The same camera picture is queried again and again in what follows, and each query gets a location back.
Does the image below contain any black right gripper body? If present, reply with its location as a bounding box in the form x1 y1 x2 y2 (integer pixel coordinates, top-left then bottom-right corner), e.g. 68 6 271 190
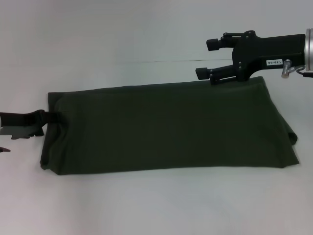
231 30 308 83

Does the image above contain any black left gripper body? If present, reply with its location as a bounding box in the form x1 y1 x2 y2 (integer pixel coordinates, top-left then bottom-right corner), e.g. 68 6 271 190
0 110 46 128

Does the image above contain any dark green shirt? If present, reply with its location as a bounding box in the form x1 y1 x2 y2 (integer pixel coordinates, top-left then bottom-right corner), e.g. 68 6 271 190
40 76 300 176

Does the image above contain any silver right elbow connector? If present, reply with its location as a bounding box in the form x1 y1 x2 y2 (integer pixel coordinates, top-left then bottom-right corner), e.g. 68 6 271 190
280 58 298 79

